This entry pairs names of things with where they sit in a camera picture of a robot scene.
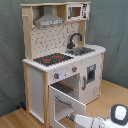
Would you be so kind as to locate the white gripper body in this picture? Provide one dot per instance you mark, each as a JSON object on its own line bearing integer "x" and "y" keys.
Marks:
{"x": 84, "y": 121}

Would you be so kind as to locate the white oven door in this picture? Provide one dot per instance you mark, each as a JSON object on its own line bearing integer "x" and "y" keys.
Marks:
{"x": 61, "y": 104}

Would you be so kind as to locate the red stove knob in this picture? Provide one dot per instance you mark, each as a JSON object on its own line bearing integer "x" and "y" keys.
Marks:
{"x": 74, "y": 69}
{"x": 57, "y": 76}

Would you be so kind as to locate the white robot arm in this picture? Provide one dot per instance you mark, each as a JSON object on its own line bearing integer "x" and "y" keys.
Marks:
{"x": 118, "y": 118}

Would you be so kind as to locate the wooden toy kitchen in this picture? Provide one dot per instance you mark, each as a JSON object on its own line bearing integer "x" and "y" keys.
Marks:
{"x": 45, "y": 40}

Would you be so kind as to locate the white cupboard door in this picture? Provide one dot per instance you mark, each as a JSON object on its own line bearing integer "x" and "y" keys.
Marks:
{"x": 90, "y": 79}

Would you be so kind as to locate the black toy stovetop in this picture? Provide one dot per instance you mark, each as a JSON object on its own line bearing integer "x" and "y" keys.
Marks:
{"x": 52, "y": 59}

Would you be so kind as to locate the grey toy sink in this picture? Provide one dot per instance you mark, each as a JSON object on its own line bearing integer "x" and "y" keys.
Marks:
{"x": 79, "y": 51}

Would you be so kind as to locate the black toy faucet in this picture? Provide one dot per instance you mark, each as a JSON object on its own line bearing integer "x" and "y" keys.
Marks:
{"x": 73, "y": 40}

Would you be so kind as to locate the grey range hood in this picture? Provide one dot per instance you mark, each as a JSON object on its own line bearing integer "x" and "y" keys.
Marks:
{"x": 48, "y": 18}

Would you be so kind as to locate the white toy microwave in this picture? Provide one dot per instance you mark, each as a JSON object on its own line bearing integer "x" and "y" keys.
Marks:
{"x": 77, "y": 11}

